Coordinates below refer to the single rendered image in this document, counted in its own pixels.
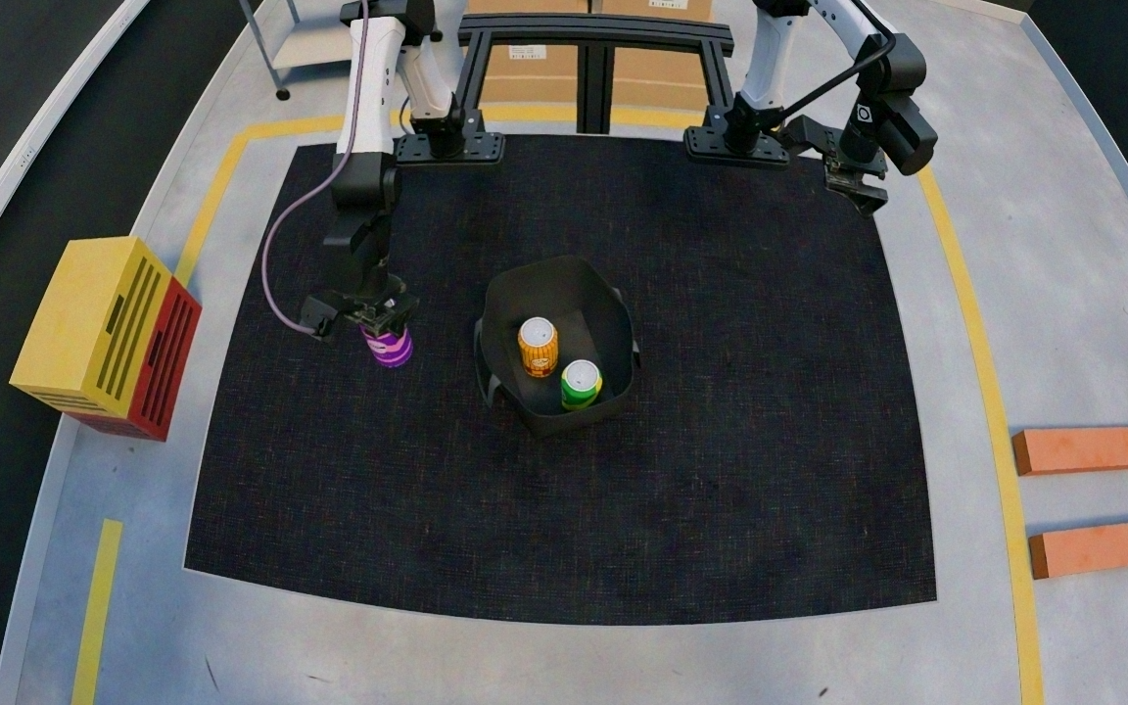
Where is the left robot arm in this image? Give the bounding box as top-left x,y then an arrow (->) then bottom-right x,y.
686,0 -> 938,176

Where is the purple drink can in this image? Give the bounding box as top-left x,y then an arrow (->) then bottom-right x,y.
359,325 -> 412,367

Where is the orange striped drink can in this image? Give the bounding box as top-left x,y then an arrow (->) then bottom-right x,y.
518,318 -> 558,377

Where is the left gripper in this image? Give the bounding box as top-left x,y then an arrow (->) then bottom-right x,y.
822,116 -> 889,220

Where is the green and yellow drink can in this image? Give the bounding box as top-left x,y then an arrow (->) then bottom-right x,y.
561,360 -> 602,413

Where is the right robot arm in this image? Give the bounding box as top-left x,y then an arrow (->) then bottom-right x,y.
300,0 -> 503,343

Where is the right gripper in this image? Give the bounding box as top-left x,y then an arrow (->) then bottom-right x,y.
342,255 -> 418,340

